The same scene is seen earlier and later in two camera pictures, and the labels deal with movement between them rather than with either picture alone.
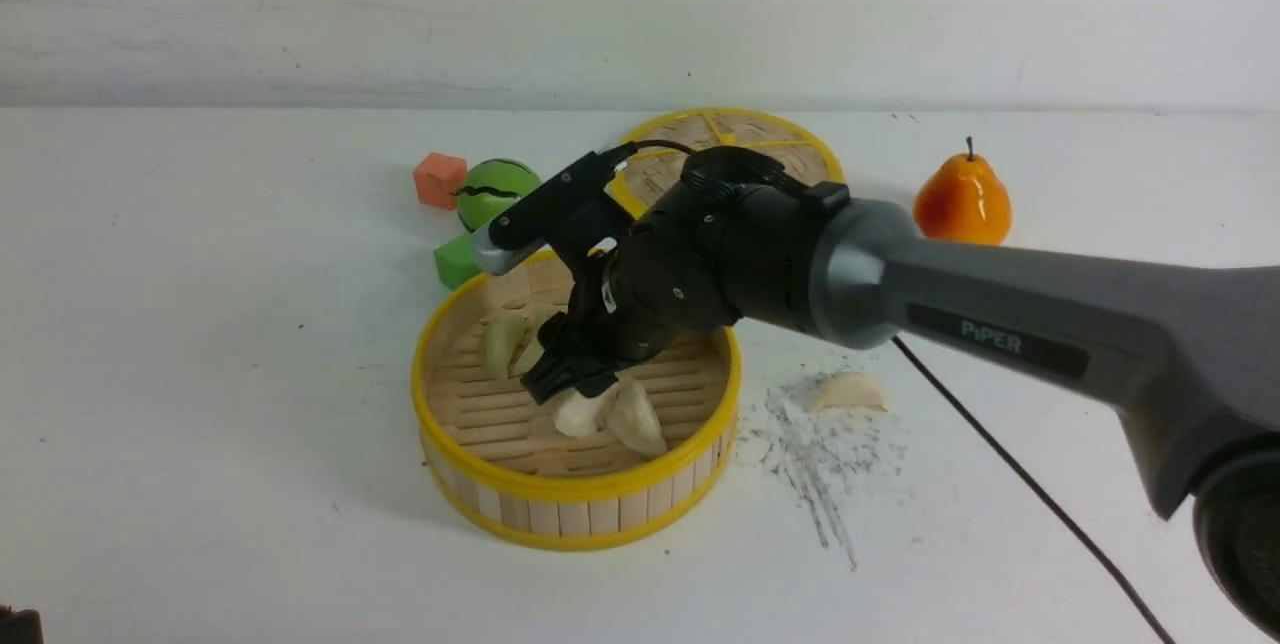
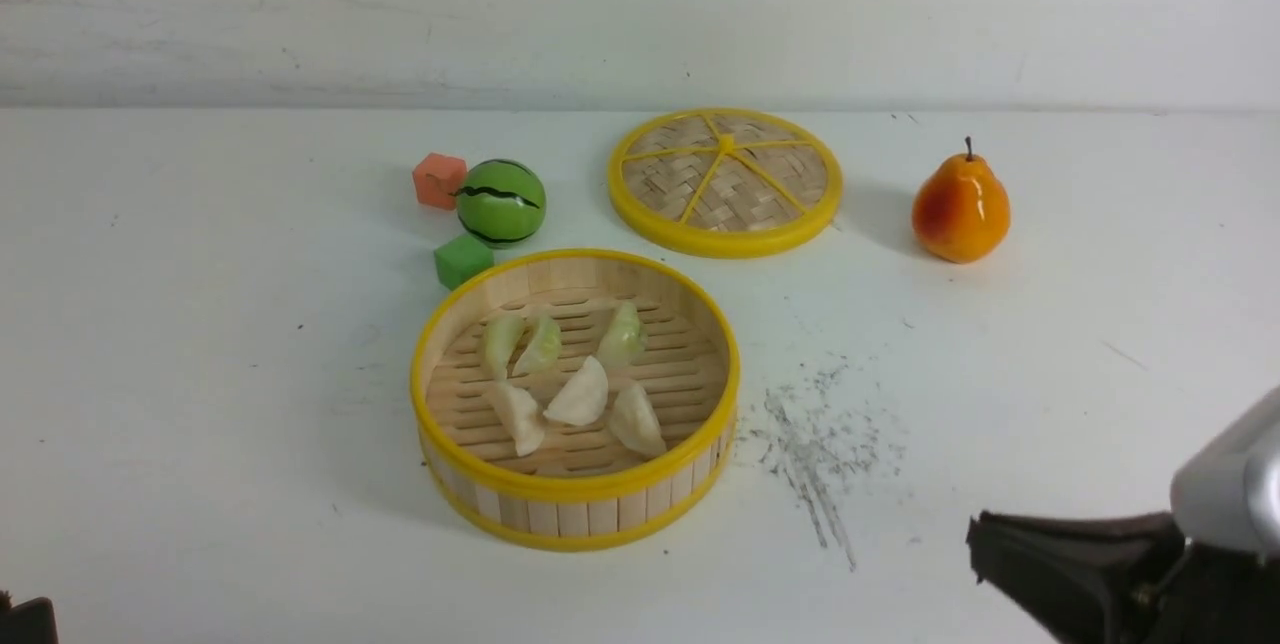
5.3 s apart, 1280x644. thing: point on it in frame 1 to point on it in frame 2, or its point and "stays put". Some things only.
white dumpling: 578,415 to 522,415
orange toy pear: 963,202 stays put
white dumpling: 851,389 to 583,398
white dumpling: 633,419 stays put
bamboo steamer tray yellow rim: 494,454 stays put
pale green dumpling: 501,334 stays put
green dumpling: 530,347 stays put
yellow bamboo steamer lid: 646,174 stays put
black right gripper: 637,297 to 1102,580
